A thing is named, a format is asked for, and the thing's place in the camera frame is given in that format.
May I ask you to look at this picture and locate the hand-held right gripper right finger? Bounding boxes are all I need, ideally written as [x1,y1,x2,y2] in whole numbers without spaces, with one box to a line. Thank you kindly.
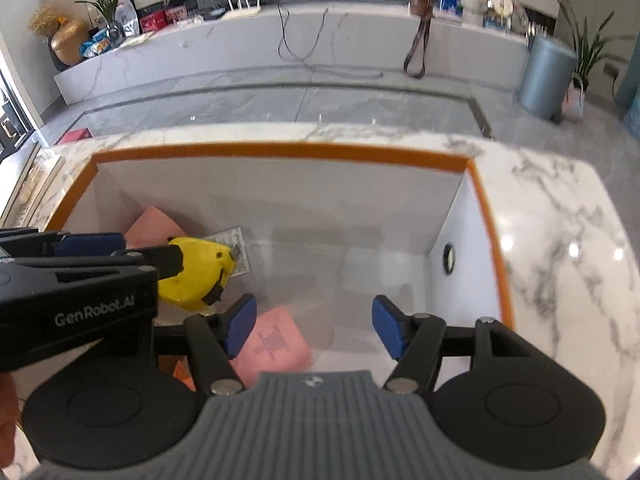
[371,296,536,393]

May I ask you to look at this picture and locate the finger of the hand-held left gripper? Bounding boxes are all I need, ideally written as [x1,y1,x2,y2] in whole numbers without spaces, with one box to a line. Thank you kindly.
[0,229,126,261]
[0,245,183,282]

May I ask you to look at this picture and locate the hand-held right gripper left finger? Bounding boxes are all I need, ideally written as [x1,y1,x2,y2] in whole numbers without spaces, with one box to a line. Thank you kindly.
[152,294,257,395]

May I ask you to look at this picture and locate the pink packet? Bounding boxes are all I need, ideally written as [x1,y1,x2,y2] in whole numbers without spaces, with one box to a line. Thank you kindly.
[124,206,183,251]
[227,306,314,388]

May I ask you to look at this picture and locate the yellow tape measure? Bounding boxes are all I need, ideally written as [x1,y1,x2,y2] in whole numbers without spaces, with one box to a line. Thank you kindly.
[157,236,238,311]

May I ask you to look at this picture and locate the small silver box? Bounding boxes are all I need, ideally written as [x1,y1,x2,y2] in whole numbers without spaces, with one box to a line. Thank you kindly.
[205,226,250,276]

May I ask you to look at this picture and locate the orange cardboard box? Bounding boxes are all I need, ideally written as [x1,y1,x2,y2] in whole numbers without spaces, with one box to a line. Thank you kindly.
[47,141,515,401]

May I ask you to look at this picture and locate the blue snack packets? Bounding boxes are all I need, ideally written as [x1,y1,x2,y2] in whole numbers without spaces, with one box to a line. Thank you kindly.
[80,27,113,58]

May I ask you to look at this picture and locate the gold vase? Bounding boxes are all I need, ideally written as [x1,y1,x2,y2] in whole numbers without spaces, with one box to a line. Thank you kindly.
[51,20,91,66]

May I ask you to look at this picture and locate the white marble television console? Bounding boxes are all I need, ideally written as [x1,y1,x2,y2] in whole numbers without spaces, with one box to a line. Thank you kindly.
[54,0,531,106]

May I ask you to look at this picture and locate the silver foil bag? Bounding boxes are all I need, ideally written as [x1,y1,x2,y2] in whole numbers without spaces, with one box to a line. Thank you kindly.
[116,4,140,38]

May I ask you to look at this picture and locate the dried yellow flowers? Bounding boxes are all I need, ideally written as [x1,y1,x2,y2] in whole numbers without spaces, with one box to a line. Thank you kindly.
[27,4,68,36]

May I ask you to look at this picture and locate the green plant in glass vase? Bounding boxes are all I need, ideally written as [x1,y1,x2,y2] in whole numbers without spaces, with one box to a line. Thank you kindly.
[75,0,131,41]

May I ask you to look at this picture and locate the white router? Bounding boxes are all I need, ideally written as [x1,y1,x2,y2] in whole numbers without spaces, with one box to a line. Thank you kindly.
[220,0,262,20]

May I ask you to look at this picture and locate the grey trash can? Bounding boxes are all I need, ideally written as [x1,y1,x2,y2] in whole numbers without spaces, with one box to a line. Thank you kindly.
[517,35,578,120]

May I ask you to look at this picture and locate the blue water jug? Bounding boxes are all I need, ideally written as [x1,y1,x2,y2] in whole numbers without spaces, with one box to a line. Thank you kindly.
[621,102,640,140]

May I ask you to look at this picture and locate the tall leafy plant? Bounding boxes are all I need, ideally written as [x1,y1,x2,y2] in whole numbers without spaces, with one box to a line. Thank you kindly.
[552,0,636,93]

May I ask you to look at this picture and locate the black cable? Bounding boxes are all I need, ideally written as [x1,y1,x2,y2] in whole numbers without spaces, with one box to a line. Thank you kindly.
[276,2,383,78]
[300,7,331,63]

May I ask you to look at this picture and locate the brown hanging strap bag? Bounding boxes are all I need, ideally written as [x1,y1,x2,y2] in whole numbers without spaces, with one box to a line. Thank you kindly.
[404,0,436,80]

